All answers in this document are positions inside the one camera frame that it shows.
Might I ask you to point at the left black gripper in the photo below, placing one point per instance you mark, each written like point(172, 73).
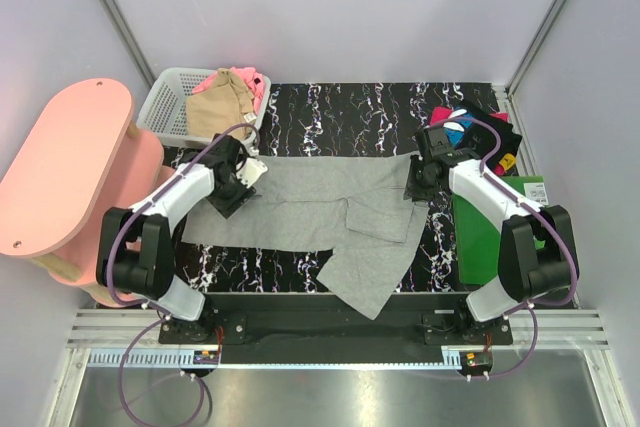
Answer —
point(226, 207)

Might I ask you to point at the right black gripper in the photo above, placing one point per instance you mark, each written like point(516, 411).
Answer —
point(412, 189)

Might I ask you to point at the grey t shirt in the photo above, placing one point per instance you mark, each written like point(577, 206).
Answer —
point(353, 207)

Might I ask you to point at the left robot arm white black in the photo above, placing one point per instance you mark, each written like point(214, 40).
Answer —
point(136, 260)

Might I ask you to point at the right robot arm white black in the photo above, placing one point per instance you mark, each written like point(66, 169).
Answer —
point(537, 261)

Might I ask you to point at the black printed folded t shirt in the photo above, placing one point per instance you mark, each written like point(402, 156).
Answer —
point(500, 137)

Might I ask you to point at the green folding board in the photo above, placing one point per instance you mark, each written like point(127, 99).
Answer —
point(477, 241)

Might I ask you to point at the beige t shirt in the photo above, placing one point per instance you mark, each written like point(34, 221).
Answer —
point(226, 102)

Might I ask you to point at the white plastic laundry basket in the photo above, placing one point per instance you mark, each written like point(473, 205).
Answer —
point(164, 110)

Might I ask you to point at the pink t shirt in basket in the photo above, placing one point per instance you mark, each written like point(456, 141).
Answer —
point(254, 80)

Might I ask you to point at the pink oval tiered shelf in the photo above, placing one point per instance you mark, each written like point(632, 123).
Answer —
point(83, 156)

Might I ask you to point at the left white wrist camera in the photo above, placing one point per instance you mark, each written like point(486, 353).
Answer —
point(252, 170)

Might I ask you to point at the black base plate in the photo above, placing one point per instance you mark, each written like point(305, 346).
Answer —
point(302, 353)

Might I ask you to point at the aluminium front rail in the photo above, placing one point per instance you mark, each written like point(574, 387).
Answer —
point(550, 329)

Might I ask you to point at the left aluminium frame post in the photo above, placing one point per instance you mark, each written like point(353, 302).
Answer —
point(129, 41)

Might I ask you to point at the aluminium frame post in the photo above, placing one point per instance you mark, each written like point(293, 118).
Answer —
point(543, 31)
point(129, 41)

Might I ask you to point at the right aluminium frame post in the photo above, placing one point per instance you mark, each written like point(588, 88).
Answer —
point(543, 31)

